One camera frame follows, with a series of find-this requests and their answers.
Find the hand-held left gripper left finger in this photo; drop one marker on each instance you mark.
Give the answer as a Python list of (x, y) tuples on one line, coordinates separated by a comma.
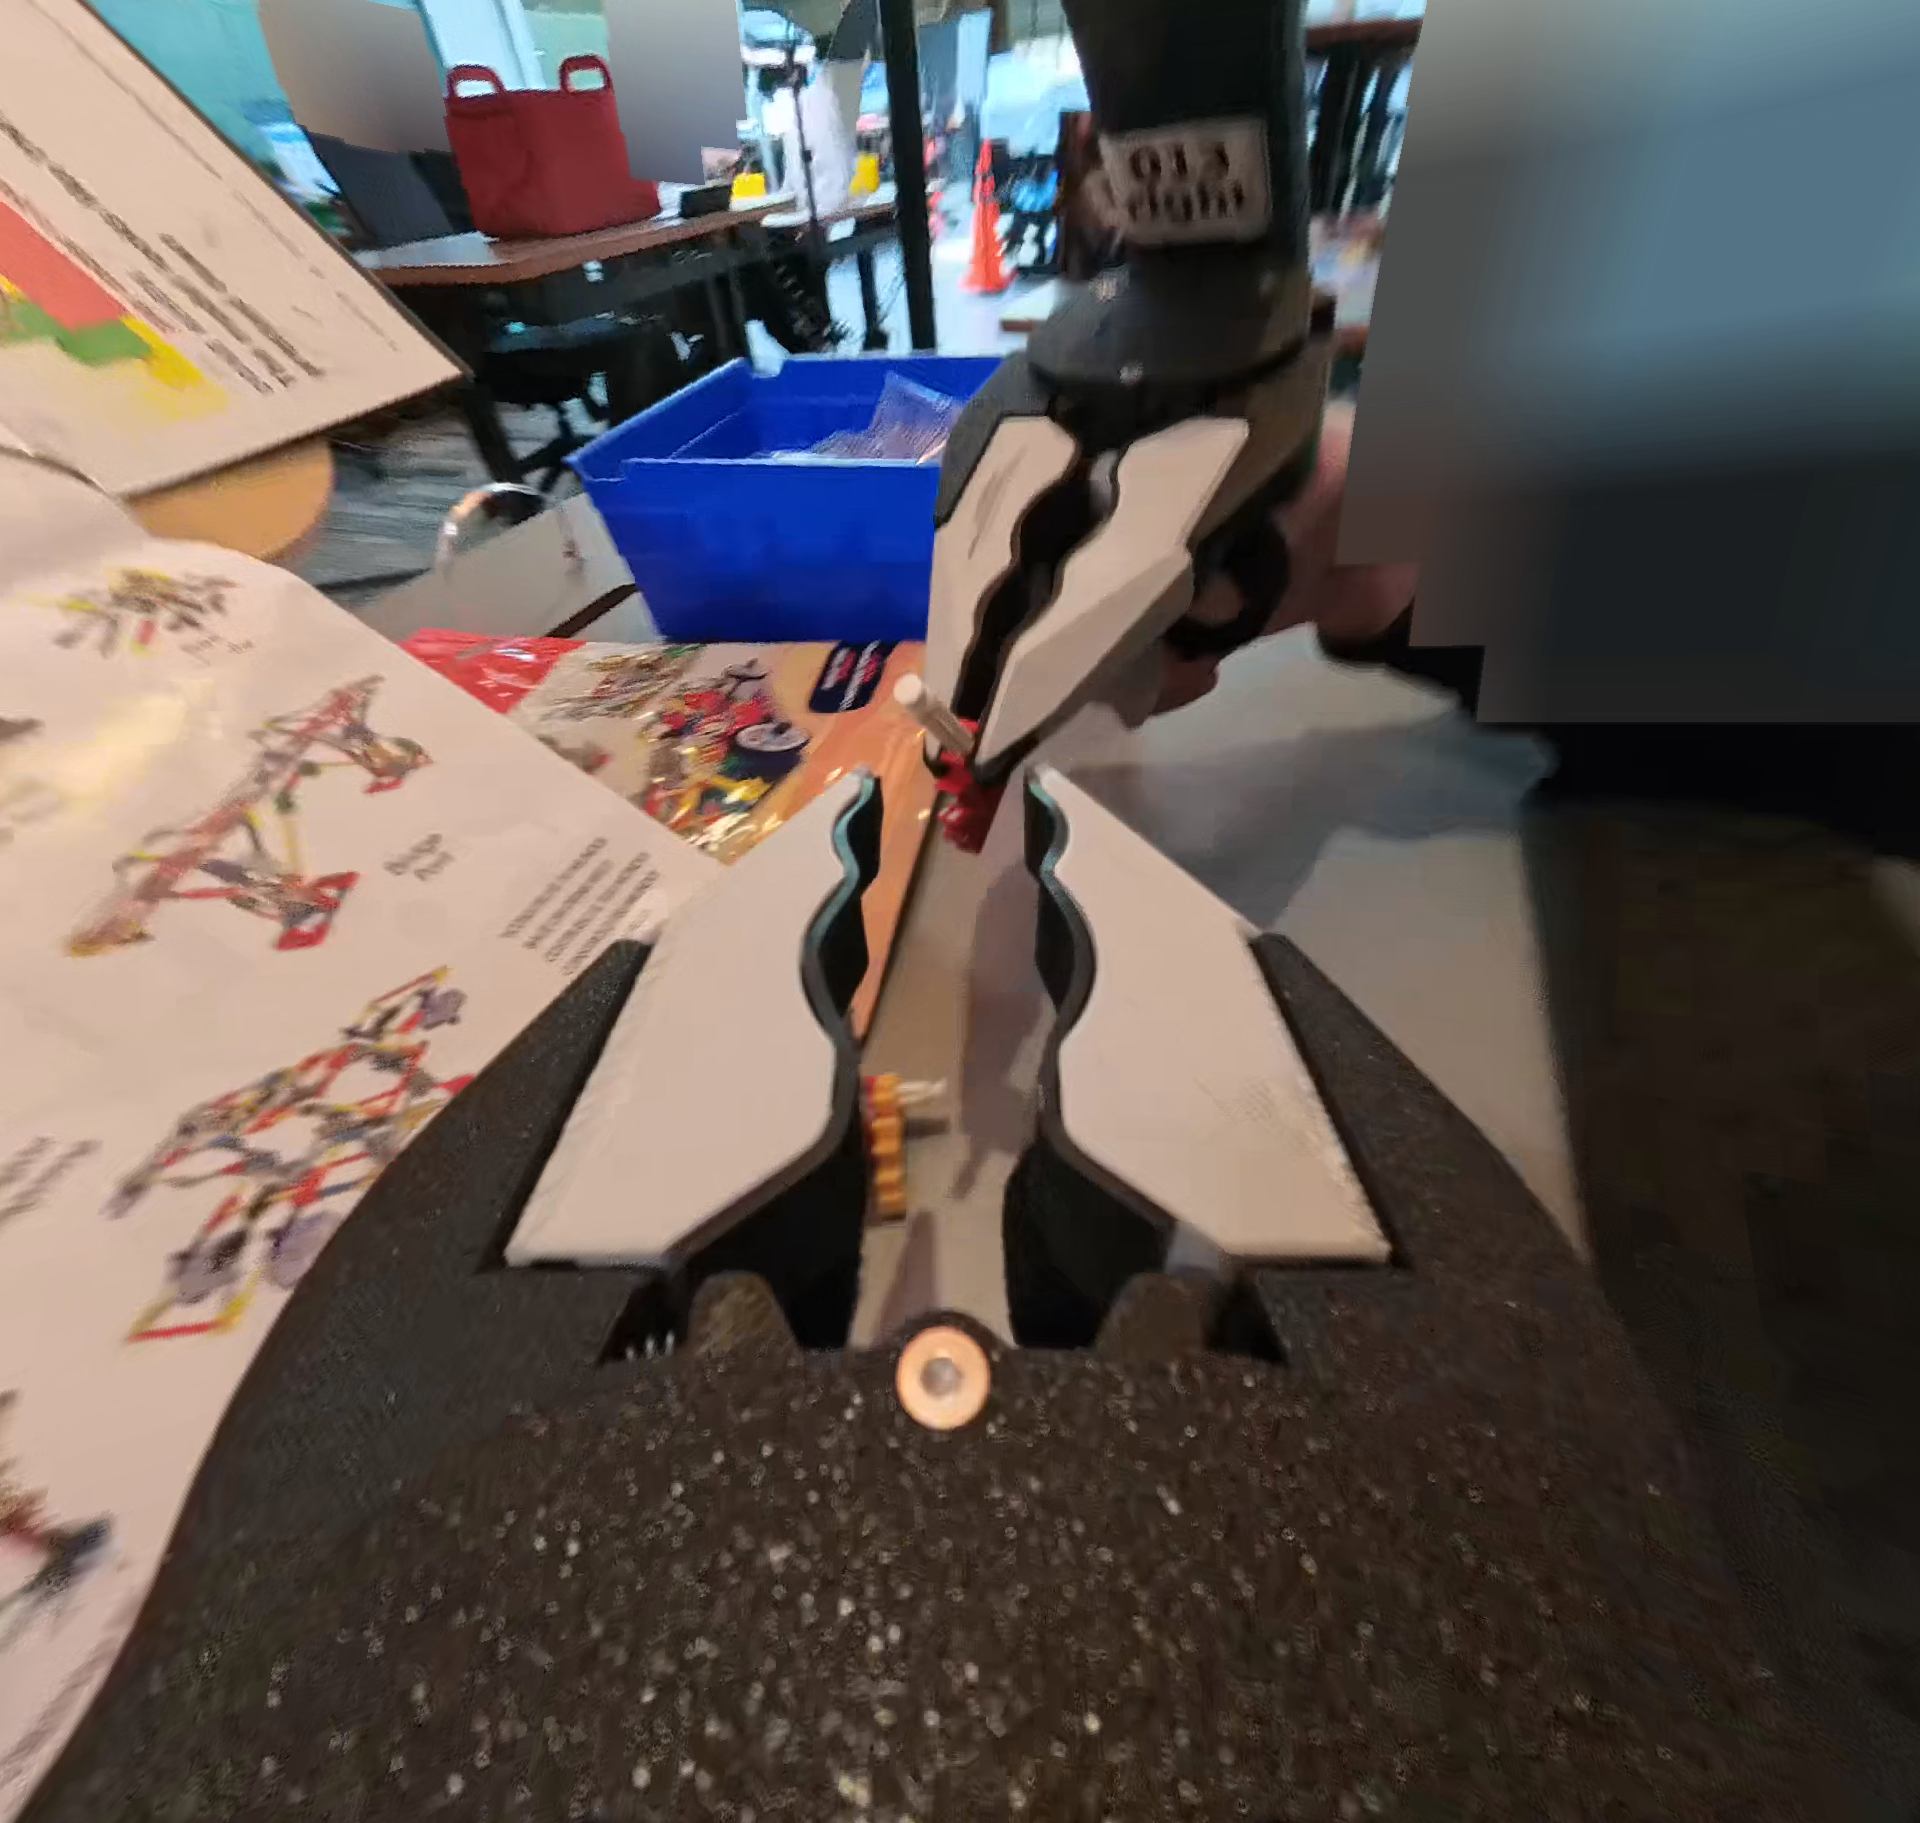
[(690, 1089)]

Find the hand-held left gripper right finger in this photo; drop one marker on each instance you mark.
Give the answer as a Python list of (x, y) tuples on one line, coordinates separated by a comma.
[(1201, 1104)]

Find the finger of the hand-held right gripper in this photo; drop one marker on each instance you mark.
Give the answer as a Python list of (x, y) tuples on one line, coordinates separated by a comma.
[(976, 550), (1156, 520)]

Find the white rod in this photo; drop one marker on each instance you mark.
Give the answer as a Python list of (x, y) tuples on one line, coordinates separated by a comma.
[(931, 709)]

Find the connector assembly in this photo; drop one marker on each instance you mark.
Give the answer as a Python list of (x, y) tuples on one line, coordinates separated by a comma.
[(885, 1141)]

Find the red connector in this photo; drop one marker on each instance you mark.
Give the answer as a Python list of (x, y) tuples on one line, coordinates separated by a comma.
[(971, 795)]

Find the building instruction sheet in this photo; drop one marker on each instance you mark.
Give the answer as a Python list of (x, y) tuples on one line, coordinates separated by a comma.
[(300, 879)]

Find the person's right hand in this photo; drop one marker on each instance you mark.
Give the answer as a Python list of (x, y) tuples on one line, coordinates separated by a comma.
[(1357, 601)]

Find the clear plastic bag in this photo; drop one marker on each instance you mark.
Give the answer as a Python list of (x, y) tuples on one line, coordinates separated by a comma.
[(863, 420)]

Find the orange traffic cone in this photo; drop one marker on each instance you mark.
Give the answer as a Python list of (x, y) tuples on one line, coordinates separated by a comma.
[(984, 234)]

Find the blue plastic bin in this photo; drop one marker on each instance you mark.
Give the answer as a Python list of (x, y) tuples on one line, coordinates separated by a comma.
[(750, 550)]

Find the black pole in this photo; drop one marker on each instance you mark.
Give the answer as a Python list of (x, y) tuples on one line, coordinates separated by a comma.
[(906, 129)]

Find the colourful toy packaging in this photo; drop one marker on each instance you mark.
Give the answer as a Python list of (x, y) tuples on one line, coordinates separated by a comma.
[(676, 730)]

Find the dark wooden work table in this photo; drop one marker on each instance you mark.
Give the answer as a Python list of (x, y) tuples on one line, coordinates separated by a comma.
[(601, 246)]

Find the red fabric tote bag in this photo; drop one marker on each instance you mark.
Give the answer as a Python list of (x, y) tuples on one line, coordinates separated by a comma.
[(547, 160)]

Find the wooden board stand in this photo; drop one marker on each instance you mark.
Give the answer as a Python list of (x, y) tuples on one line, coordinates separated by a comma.
[(241, 504)]

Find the white task instruction board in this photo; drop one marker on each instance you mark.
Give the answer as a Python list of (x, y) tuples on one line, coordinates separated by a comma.
[(181, 280)]

